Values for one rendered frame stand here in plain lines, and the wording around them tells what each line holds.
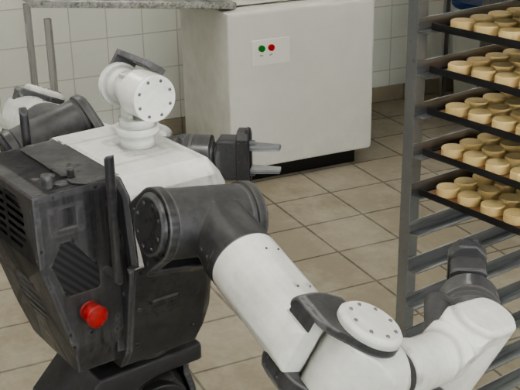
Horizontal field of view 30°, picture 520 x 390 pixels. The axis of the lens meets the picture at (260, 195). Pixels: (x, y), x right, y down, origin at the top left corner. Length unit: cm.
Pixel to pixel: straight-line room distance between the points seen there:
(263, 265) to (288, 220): 327
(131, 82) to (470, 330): 56
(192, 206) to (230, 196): 6
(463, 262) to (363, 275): 249
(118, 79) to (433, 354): 58
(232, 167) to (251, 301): 86
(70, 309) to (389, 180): 364
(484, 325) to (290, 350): 28
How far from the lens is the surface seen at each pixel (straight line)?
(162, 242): 117
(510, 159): 205
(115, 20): 532
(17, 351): 350
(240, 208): 120
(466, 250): 144
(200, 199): 120
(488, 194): 211
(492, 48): 221
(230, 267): 113
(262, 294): 109
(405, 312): 226
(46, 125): 157
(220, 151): 192
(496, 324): 125
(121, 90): 136
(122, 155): 137
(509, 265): 248
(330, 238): 421
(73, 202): 128
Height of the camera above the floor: 174
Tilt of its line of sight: 22 degrees down
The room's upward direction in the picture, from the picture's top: 1 degrees counter-clockwise
